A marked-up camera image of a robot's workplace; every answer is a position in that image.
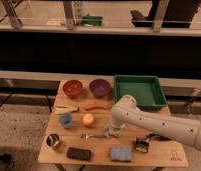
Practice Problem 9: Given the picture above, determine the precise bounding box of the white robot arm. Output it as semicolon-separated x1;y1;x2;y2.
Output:
109;95;201;151

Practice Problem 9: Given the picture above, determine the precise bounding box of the blue folded cloth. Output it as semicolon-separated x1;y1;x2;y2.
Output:
110;146;132;162

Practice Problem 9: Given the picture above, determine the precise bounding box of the yellow apple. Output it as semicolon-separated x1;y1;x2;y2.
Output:
82;113;95;127

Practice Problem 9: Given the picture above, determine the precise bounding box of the metal fork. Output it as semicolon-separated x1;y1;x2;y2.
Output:
81;134;106;139

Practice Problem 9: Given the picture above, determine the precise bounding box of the red chili pepper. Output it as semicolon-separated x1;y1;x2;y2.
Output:
83;104;107;111

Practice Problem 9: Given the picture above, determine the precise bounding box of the wooden table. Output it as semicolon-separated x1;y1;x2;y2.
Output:
38;79;189;167

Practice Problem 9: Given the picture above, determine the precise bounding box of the purple bowl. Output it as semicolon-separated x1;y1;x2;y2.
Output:
89;79;112;98

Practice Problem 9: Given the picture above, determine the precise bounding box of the green plastic tray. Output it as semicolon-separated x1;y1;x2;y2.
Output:
114;75;167;110

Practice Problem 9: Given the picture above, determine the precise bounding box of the black rectangular sponge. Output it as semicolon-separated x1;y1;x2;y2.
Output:
67;147;92;161

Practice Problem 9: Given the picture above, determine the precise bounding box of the blue cup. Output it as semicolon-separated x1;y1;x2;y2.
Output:
59;113;72;129

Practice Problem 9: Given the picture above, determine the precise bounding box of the orange bowl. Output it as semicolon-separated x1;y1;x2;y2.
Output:
63;80;83;98

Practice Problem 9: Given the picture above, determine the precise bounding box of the yellow banana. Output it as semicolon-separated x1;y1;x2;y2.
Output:
54;106;79;115

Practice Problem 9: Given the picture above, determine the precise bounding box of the metal cup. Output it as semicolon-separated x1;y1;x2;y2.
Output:
46;134;60;149

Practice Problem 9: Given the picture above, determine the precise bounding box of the green box on shelf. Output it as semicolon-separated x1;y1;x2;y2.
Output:
80;15;103;26

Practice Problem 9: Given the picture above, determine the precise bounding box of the black handled peeler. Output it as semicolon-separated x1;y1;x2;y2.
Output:
133;133;169;153

